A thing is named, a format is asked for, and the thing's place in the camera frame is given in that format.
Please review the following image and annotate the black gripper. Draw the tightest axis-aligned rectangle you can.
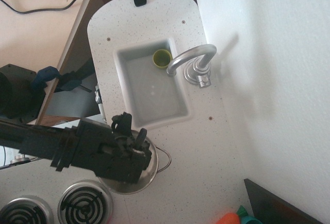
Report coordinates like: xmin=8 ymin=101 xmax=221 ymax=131
xmin=71 ymin=112 xmax=152 ymax=183

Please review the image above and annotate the stainless steel pot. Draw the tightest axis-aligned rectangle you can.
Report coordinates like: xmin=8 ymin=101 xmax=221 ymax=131
xmin=98 ymin=137 xmax=172 ymax=195

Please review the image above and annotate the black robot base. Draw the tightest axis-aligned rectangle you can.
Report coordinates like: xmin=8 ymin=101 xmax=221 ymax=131
xmin=1 ymin=64 xmax=45 ymax=124

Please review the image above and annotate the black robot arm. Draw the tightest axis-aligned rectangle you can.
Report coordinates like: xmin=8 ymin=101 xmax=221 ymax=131
xmin=1 ymin=112 xmax=152 ymax=183

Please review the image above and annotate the grey toy sink basin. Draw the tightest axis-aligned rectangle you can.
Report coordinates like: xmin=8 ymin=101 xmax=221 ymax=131
xmin=113 ymin=38 xmax=192 ymax=129

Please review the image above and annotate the blue clamp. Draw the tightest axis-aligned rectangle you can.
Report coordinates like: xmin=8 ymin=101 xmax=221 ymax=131
xmin=30 ymin=66 xmax=82 ymax=92

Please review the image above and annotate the green plastic cup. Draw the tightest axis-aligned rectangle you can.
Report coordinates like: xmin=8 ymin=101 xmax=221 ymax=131
xmin=152 ymin=49 xmax=172 ymax=69

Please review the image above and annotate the right stove burner coil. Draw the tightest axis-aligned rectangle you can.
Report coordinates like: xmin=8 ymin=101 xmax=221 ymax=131
xmin=57 ymin=180 xmax=113 ymax=223

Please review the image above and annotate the stove burner coil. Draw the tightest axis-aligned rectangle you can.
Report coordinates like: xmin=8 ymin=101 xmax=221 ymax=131
xmin=57 ymin=180 xmax=113 ymax=223
xmin=1 ymin=196 xmax=54 ymax=223

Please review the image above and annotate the silver toy faucet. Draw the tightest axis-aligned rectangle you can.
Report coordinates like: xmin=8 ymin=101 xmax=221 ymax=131
xmin=167 ymin=44 xmax=217 ymax=88

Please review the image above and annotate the white speckled toy counter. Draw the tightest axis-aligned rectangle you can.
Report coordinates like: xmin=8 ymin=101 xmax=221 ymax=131
xmin=0 ymin=0 xmax=255 ymax=224

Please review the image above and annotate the left stove burner coil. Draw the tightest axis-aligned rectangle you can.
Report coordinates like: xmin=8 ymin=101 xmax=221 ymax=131
xmin=1 ymin=196 xmax=54 ymax=223

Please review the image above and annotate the orange toy carrot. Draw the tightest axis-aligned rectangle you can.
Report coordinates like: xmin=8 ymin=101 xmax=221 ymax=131
xmin=216 ymin=213 xmax=240 ymax=224

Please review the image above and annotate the teal plastic toy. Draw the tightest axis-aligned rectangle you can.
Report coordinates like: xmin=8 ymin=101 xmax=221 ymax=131
xmin=236 ymin=205 xmax=262 ymax=224

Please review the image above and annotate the dark wooden board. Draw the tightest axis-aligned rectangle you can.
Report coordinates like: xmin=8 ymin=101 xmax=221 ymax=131
xmin=244 ymin=179 xmax=322 ymax=224

